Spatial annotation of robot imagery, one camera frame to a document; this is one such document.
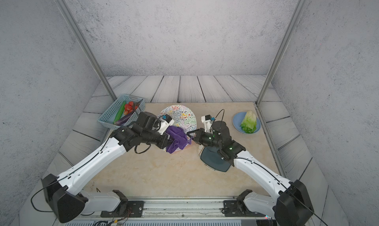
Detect plaid striped white plate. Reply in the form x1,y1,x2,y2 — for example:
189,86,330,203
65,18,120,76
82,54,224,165
197,145,232,173

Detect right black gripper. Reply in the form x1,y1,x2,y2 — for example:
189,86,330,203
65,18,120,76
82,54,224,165
186,128,223,151

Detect purple eggplant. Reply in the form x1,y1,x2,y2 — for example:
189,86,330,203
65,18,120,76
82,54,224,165
114,110,135,126

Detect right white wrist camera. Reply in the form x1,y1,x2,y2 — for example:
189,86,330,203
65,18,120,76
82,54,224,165
201,114,215,133

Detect colourful speckled round plate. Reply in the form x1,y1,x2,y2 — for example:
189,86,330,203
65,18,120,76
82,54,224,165
158,105,197,133

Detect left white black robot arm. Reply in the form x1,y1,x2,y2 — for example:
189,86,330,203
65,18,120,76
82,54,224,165
41,112,174,223

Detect right metal frame post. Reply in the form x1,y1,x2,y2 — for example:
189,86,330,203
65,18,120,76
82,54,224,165
256,0,308,106

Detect metal frame post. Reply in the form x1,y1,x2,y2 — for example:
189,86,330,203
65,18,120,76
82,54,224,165
54,0,117,101
256,0,308,106

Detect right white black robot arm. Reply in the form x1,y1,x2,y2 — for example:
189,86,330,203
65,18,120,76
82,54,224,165
187,121,315,226

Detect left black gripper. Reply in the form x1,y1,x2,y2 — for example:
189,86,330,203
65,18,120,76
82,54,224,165
142,129,177,149

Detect green lettuce head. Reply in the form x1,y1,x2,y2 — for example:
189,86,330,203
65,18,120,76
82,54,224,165
240,111,257,134

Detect left metal frame post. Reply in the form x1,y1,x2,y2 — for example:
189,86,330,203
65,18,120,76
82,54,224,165
54,0,117,101

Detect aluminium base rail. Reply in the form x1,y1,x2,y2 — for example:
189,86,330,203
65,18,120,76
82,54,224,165
53,196,314,226

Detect light blue round plate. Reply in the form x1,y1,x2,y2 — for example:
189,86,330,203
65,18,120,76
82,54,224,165
233,112,261,134

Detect dark teal square plate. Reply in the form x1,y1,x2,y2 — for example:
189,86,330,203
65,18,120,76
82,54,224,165
200,145,232,172

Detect light blue perforated basket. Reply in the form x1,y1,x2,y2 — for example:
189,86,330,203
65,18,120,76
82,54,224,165
97,94,145,130

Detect red cherry tomatoes bunch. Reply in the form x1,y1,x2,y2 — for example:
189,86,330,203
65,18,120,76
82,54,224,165
123,101,139,115

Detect green cucumber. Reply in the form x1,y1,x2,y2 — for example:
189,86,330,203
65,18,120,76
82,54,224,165
113,101,126,125

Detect purple cloth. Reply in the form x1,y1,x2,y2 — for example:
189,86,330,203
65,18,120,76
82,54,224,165
165,126,191,154

